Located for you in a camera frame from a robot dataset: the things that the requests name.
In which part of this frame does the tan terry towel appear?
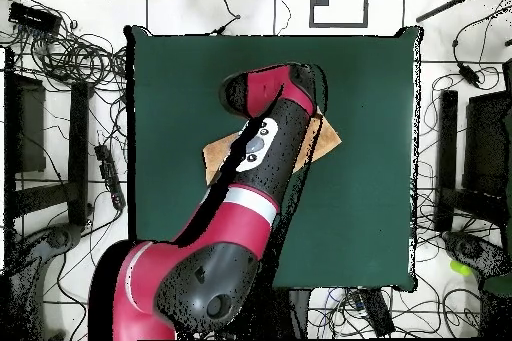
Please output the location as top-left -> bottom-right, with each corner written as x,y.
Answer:
202,110 -> 343,187

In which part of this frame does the dark green table cloth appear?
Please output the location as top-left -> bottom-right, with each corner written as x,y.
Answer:
124,25 -> 424,293

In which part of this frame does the wide black power strip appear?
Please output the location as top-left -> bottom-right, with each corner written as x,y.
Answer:
357,287 -> 397,338

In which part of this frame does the grey tripod base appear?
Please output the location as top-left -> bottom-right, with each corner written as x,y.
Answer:
441,229 -> 512,278
0,222 -> 83,340

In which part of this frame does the black hub box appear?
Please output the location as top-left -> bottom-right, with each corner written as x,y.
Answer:
8,0 -> 63,35

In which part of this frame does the black cable with plug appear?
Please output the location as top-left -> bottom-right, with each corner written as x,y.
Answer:
204,0 -> 242,35

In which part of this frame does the black frame stand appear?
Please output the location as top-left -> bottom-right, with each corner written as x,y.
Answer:
2,47 -> 95,234
433,58 -> 512,234

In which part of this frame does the tangled black cable bundle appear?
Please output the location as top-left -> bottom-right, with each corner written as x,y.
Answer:
0,0 -> 129,94

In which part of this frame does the black power adapter with cable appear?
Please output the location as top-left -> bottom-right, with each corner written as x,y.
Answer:
451,4 -> 512,90

